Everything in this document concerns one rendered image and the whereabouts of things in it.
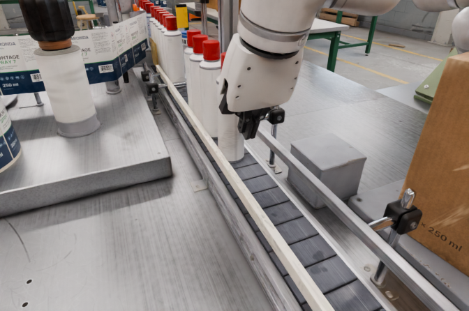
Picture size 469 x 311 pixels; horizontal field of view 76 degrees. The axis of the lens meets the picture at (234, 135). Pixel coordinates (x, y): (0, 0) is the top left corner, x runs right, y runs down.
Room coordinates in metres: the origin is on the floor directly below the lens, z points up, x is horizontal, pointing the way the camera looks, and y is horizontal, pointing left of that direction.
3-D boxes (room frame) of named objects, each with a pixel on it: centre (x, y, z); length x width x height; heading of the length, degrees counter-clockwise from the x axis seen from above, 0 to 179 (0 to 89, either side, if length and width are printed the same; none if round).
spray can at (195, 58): (0.65, 0.07, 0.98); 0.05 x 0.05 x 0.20
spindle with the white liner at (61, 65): (0.62, 0.36, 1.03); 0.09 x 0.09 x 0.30
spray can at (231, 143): (0.50, 0.01, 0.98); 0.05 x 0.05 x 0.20
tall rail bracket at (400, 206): (0.25, -0.18, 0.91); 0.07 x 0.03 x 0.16; 113
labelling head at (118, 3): (1.16, 0.38, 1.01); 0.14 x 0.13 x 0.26; 23
